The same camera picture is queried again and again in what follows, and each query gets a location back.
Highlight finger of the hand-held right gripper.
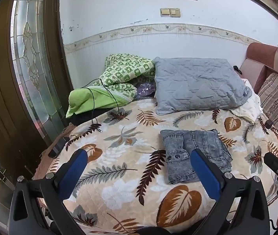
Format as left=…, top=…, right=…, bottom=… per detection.
left=263, top=151, right=278, bottom=175

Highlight grey quilted pillow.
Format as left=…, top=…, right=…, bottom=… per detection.
left=154, top=57, right=253, bottom=115

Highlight grey denim pants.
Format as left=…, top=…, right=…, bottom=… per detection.
left=160, top=129, right=233, bottom=184

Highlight black cable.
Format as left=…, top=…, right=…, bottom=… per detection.
left=70, top=78, right=130, bottom=140

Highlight wooden door with glass panel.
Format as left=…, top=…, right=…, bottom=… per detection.
left=0, top=0, right=74, bottom=179

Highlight green patterned quilt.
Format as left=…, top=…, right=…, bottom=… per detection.
left=66, top=53, right=156, bottom=118

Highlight leaf printed blanket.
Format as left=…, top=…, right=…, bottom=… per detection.
left=32, top=97, right=278, bottom=234

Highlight purple cloth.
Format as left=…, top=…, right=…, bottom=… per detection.
left=135, top=82, right=157, bottom=100

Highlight black phone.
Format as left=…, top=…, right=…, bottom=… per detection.
left=48, top=136, right=70, bottom=159

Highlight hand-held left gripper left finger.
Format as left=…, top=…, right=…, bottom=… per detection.
left=9, top=149, right=88, bottom=235

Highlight white cloth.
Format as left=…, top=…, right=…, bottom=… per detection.
left=231, top=78, right=263, bottom=124

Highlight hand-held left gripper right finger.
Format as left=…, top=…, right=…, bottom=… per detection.
left=190, top=148, right=270, bottom=235

